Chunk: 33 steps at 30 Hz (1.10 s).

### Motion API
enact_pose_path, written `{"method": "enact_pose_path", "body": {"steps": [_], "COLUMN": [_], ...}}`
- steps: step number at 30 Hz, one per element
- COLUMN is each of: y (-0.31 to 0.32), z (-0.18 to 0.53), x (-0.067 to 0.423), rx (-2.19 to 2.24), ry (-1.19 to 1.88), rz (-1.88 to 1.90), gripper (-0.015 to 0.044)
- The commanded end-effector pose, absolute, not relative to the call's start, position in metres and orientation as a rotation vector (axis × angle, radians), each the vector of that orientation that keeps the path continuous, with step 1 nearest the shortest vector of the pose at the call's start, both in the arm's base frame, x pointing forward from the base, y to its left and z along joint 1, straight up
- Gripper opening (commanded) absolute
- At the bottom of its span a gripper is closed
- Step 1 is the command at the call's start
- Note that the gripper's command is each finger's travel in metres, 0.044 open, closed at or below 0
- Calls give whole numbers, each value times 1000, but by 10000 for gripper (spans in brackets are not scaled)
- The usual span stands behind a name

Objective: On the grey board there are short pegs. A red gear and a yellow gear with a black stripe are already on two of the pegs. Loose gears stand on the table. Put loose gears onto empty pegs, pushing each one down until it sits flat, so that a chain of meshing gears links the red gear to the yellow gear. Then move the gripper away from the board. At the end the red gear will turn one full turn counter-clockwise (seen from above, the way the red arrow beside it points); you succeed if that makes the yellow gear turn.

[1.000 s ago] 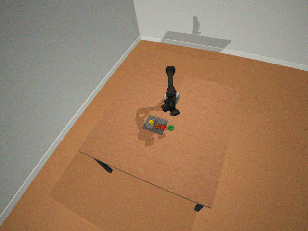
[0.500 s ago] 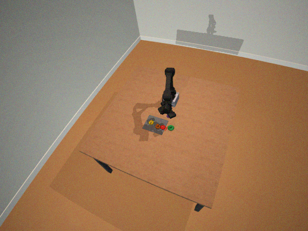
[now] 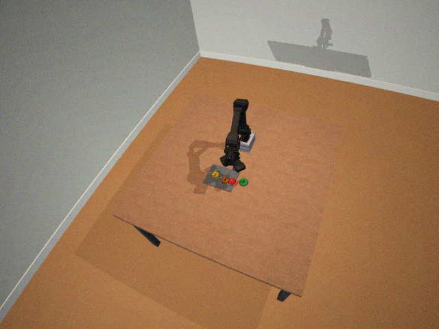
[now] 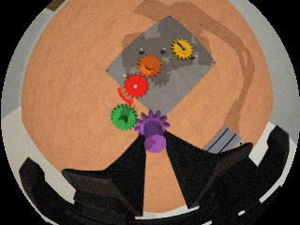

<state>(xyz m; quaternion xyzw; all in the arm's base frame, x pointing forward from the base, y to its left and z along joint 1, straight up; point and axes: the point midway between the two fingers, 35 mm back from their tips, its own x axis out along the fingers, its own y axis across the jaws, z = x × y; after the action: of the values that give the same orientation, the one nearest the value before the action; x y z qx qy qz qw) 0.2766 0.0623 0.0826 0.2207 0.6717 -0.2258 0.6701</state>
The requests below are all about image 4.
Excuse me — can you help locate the red gear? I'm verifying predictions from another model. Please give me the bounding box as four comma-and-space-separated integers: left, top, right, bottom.
123, 74, 150, 98

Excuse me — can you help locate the orange gear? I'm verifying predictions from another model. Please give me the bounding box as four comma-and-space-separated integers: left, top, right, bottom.
136, 53, 162, 79

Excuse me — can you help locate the green gear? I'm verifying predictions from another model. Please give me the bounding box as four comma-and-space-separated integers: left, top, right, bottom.
110, 104, 139, 131

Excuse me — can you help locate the yellow gear with black stripe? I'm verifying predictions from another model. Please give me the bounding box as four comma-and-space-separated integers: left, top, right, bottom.
170, 38, 194, 60

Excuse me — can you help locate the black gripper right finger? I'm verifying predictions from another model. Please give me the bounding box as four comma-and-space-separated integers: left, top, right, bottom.
164, 131, 254, 209

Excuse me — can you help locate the purple gear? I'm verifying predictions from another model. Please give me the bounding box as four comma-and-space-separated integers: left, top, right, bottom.
135, 109, 170, 153

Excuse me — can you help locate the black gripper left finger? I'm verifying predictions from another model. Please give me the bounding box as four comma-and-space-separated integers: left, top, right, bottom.
61, 135, 146, 218

